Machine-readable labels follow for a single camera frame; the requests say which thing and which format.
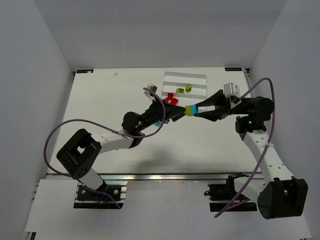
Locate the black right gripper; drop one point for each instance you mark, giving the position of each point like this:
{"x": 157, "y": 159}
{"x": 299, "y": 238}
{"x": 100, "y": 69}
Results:
{"x": 223, "y": 105}

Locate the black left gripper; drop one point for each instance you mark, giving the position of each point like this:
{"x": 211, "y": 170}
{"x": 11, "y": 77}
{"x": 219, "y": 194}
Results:
{"x": 160, "y": 111}

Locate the red lego brick small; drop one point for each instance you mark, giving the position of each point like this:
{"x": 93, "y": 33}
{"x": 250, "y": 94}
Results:
{"x": 170, "y": 96}

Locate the green lego brick square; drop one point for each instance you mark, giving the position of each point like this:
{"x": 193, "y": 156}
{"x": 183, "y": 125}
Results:
{"x": 188, "y": 88}

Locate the small teal lego brick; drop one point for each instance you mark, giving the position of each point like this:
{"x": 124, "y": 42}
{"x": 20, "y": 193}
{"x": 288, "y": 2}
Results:
{"x": 194, "y": 109}

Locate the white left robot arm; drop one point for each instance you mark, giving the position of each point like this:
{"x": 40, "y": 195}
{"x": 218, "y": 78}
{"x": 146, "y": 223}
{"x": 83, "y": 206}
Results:
{"x": 80, "y": 152}

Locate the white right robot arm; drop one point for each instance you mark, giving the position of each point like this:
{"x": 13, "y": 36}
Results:
{"x": 271, "y": 186}

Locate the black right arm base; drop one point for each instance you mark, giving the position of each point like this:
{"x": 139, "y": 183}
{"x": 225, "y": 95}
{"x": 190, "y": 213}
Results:
{"x": 226, "y": 191}

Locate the blue lego brick long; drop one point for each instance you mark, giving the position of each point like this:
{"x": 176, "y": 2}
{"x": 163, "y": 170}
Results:
{"x": 158, "y": 122}

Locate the white three-compartment tray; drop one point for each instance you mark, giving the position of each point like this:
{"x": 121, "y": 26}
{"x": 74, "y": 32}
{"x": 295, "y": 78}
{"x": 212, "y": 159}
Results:
{"x": 174, "y": 80}

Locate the blue label right corner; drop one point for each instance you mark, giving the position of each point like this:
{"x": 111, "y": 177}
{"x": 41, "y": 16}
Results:
{"x": 233, "y": 69}

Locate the blue label corner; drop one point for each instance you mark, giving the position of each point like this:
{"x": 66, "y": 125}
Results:
{"x": 84, "y": 71}
{"x": 233, "y": 69}

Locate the blue label left corner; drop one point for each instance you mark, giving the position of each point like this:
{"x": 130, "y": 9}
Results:
{"x": 84, "y": 71}

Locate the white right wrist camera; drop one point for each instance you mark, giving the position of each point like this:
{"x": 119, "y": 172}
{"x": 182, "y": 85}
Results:
{"x": 231, "y": 90}

